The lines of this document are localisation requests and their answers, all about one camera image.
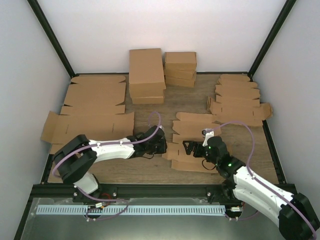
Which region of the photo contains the small cardboard box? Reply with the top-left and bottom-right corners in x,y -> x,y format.
162,112 -> 219,174

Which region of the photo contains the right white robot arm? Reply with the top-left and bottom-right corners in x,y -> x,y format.
182,136 -> 320,240

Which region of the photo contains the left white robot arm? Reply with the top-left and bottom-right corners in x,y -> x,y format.
52,125 -> 167,202

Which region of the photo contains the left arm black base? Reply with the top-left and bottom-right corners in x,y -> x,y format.
73,185 -> 119,203

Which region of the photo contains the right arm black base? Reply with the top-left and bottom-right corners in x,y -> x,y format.
205,180 -> 245,205

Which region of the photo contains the bottom large folded box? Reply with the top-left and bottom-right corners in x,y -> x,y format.
131,96 -> 165,105

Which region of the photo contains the large folded box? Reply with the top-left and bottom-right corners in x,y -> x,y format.
131,96 -> 165,105
129,48 -> 166,98

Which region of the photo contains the bottom small folded box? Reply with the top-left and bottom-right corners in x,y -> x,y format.
165,76 -> 195,88

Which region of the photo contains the small folded box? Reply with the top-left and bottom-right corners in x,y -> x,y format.
165,76 -> 195,88
163,66 -> 196,80
164,51 -> 197,70

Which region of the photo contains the middle small folded box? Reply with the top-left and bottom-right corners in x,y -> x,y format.
163,66 -> 196,80

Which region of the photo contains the top large folded box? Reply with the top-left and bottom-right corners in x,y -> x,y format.
129,48 -> 166,98

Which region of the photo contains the top small folded box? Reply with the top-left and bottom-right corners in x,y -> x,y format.
164,51 -> 197,70

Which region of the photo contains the small flat cardboard blank stack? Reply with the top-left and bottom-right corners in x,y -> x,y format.
207,74 -> 273,127

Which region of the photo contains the large flat cardboard blank stack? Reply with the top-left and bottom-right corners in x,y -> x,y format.
41,75 -> 134,154

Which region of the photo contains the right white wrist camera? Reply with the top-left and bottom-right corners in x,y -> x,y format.
201,128 -> 215,147

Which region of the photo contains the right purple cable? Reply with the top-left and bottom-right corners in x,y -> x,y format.
212,120 -> 317,240

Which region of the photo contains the light blue slotted cable duct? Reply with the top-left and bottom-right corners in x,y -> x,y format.
36,204 -> 226,216

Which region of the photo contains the black front frame rail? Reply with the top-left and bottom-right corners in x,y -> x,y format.
30,183 -> 211,199

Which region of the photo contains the right black frame post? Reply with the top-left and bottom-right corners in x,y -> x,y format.
248,0 -> 297,77

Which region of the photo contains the black frame post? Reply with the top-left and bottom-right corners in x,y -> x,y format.
27,0 -> 76,79
248,0 -> 297,77

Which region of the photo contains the left black frame post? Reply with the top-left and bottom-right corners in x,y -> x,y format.
27,0 -> 76,79

